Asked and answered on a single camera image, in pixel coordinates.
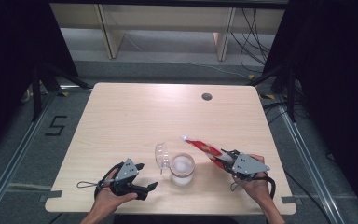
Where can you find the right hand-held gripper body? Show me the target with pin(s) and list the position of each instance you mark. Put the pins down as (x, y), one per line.
(247, 166)

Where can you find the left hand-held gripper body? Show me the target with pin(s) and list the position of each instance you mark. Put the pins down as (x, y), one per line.
(127, 172)

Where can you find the red and white sugar bag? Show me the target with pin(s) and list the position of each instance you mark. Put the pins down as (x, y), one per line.
(205, 147)

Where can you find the clear glass measuring cup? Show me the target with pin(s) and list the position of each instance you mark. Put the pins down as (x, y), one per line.
(181, 179)

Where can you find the person's right hand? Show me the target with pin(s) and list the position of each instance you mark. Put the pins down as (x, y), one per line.
(258, 191)

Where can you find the person's left hand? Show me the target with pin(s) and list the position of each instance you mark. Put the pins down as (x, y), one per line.
(107, 200)

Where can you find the white sugar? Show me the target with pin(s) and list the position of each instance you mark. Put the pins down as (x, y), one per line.
(182, 165)

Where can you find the grey table grommet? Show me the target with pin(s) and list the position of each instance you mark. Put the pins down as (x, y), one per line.
(207, 96)

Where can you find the yellow and black tape piece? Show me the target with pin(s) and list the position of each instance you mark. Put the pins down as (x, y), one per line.
(251, 76)
(268, 96)
(64, 94)

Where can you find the black metal stand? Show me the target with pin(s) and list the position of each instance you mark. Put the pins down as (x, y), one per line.
(290, 93)
(36, 93)

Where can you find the black curtain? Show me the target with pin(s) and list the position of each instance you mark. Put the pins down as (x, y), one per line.
(9, 56)
(338, 77)

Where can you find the beige wooden shelf unit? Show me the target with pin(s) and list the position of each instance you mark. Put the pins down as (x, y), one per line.
(167, 18)

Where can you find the aluminium floor rail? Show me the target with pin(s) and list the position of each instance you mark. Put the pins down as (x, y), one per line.
(304, 161)
(18, 149)

